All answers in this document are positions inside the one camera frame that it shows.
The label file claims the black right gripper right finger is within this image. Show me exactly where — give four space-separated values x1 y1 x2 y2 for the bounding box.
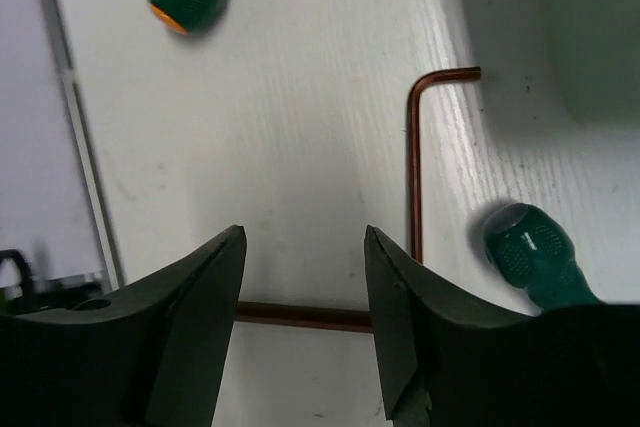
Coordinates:
364 226 639 426

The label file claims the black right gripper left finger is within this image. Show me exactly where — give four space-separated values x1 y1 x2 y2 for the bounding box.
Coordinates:
1 226 246 426

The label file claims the thin brown hex key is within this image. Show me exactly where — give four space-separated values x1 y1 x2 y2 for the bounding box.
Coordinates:
406 66 482 263

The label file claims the large brown hex key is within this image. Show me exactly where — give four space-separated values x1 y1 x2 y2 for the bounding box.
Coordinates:
236 302 373 333

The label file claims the green plastic toolbox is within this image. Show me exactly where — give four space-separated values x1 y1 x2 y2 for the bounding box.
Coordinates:
461 0 639 136

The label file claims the green stubby screwdriver clear cap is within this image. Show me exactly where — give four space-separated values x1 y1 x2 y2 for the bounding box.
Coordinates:
482 202 603 313

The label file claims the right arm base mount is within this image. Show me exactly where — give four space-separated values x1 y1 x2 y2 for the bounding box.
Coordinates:
1 249 103 315

